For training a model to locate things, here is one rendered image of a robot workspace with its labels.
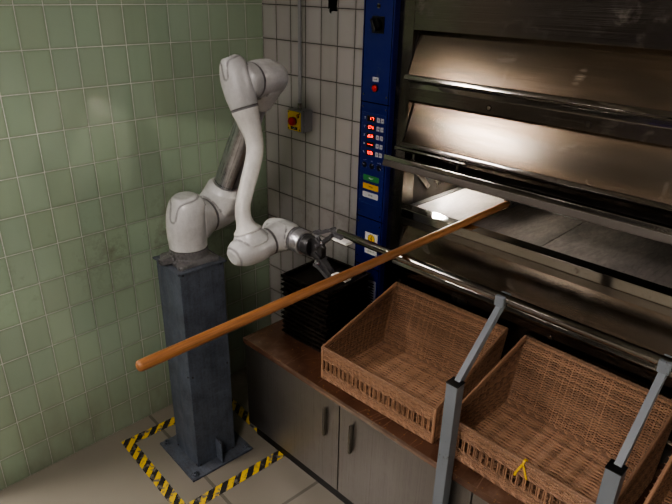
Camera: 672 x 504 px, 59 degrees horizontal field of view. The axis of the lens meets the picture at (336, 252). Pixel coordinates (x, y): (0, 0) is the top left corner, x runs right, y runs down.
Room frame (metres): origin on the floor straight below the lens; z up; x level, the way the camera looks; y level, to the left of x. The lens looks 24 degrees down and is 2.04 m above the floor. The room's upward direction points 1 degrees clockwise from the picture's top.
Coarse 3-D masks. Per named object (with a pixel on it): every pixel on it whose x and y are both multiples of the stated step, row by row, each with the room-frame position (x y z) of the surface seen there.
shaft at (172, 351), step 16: (496, 208) 2.32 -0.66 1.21; (464, 224) 2.15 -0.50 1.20; (416, 240) 1.95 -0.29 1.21; (432, 240) 2.00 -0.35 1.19; (384, 256) 1.82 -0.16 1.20; (352, 272) 1.70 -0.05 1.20; (304, 288) 1.57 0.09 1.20; (320, 288) 1.60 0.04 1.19; (272, 304) 1.48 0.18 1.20; (288, 304) 1.51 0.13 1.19; (240, 320) 1.39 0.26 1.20; (192, 336) 1.30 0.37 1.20; (208, 336) 1.31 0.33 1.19; (160, 352) 1.23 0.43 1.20; (176, 352) 1.24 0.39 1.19; (144, 368) 1.18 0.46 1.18
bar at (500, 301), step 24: (360, 240) 2.03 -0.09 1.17; (408, 264) 1.87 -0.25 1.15; (480, 288) 1.67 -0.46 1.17; (528, 312) 1.55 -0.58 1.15; (552, 312) 1.51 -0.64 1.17; (480, 336) 1.56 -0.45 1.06; (600, 336) 1.40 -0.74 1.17; (648, 360) 1.31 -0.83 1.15; (456, 384) 1.46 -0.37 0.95; (456, 408) 1.45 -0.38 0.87; (648, 408) 1.22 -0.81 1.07; (456, 432) 1.46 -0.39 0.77; (624, 456) 1.15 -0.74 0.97
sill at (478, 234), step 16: (416, 208) 2.37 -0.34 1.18; (432, 224) 2.26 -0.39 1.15; (448, 224) 2.20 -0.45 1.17; (480, 240) 2.10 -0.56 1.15; (496, 240) 2.05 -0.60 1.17; (512, 240) 2.04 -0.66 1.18; (528, 256) 1.96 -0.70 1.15; (544, 256) 1.92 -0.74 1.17; (560, 256) 1.90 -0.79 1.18; (576, 272) 1.83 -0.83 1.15; (592, 272) 1.80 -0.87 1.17; (608, 272) 1.78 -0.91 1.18; (624, 288) 1.72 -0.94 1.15; (640, 288) 1.69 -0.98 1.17; (656, 288) 1.67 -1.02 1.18
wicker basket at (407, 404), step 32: (352, 320) 2.11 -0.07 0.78; (384, 320) 2.26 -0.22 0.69; (416, 320) 2.20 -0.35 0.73; (448, 320) 2.11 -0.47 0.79; (480, 320) 2.03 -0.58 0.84; (352, 352) 2.11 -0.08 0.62; (384, 352) 2.16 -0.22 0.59; (416, 352) 2.14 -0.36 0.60; (448, 352) 2.06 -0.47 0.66; (480, 352) 1.98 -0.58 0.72; (352, 384) 1.87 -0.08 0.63; (384, 384) 1.76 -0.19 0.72; (416, 384) 1.94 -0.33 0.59; (416, 416) 1.66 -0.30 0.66
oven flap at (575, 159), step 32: (416, 128) 2.34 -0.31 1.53; (448, 128) 2.24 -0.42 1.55; (480, 128) 2.16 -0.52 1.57; (512, 128) 2.08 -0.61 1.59; (544, 128) 2.00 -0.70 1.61; (480, 160) 2.08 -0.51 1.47; (512, 160) 2.02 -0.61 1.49; (544, 160) 1.95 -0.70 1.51; (576, 160) 1.88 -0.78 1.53; (608, 160) 1.82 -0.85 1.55; (640, 160) 1.76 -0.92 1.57; (608, 192) 1.76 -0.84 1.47; (640, 192) 1.72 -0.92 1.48
